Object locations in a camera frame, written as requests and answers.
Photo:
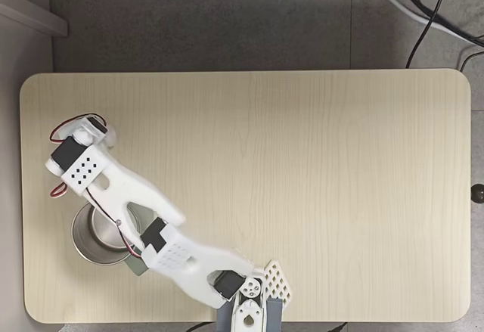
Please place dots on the dark round knob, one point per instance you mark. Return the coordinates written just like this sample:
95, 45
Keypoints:
478, 194

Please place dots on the pale green steel mug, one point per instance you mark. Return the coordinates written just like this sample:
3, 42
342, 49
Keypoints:
94, 233

